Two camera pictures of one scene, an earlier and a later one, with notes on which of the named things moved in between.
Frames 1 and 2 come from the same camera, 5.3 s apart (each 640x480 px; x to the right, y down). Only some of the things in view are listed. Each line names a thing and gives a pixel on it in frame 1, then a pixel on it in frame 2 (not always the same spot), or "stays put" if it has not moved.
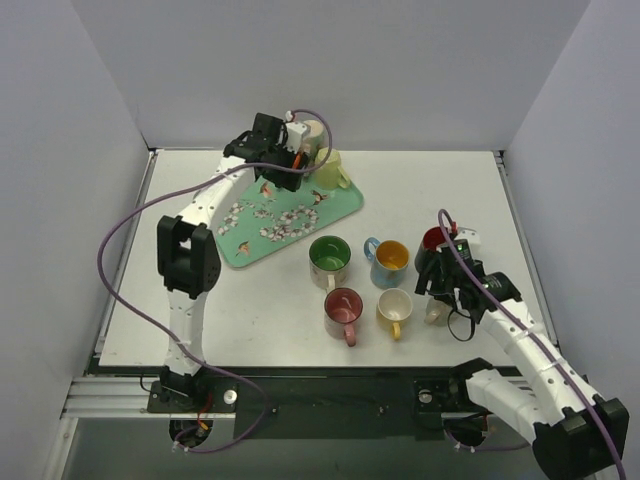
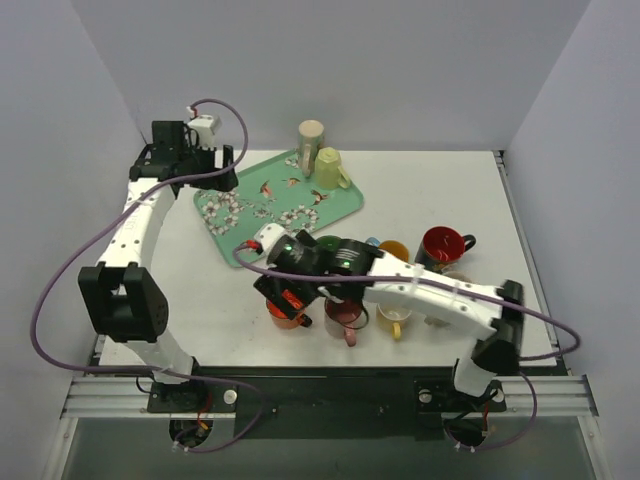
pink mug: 342,308 stays put
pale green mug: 330,175 stays put
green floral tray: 265,218 stays put
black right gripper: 432,273 → 279,288
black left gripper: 288,175 → 220,167
